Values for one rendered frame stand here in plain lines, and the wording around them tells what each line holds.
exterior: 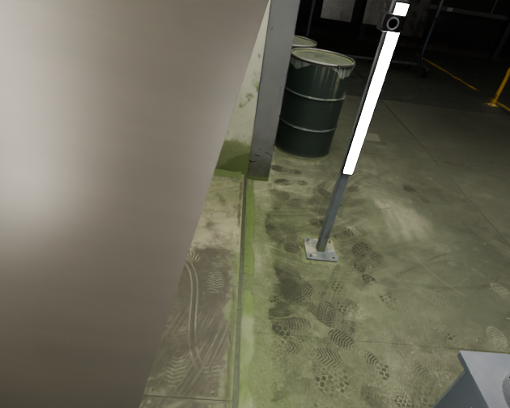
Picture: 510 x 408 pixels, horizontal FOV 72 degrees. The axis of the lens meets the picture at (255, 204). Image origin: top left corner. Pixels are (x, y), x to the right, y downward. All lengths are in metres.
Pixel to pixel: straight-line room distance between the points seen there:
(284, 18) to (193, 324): 1.90
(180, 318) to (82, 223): 1.41
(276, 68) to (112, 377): 2.22
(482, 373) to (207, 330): 1.10
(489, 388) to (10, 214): 1.17
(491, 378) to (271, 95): 2.06
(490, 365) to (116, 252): 1.10
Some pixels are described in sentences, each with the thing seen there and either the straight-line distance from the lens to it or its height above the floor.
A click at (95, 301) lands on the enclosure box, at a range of 0.53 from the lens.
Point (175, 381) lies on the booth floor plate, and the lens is 1.65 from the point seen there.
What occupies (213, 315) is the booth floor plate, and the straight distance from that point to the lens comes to 1.83.
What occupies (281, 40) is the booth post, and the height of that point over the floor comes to 1.09.
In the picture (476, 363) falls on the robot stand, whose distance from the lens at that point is 1.28.
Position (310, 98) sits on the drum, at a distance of 3.16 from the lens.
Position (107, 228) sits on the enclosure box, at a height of 1.23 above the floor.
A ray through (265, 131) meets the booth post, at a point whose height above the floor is 0.44.
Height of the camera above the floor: 1.50
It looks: 35 degrees down
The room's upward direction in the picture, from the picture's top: 9 degrees clockwise
